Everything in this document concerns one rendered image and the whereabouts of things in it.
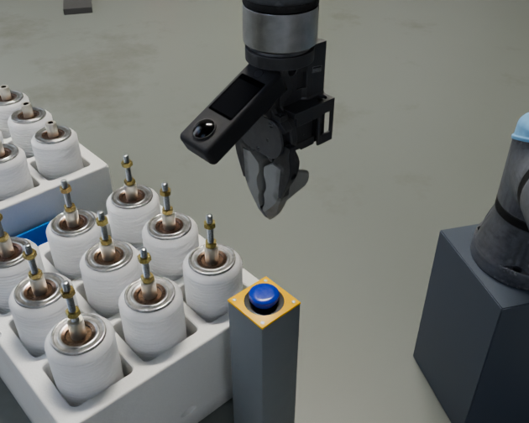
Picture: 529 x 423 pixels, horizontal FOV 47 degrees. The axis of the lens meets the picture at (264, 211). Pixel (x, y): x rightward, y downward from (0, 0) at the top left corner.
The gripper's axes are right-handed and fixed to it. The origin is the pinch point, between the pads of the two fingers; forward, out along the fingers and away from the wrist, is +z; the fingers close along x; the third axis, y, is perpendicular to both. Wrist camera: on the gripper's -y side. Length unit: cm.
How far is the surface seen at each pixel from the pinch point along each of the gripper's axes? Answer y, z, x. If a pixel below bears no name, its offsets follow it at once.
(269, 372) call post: -2.2, 24.5, -3.4
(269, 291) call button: 0.7, 13.3, -0.3
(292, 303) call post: 2.5, 14.9, -2.8
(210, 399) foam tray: -3.4, 42.3, 9.6
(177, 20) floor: 106, 46, 172
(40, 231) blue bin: -7, 35, 61
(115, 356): -16.2, 25.0, 13.6
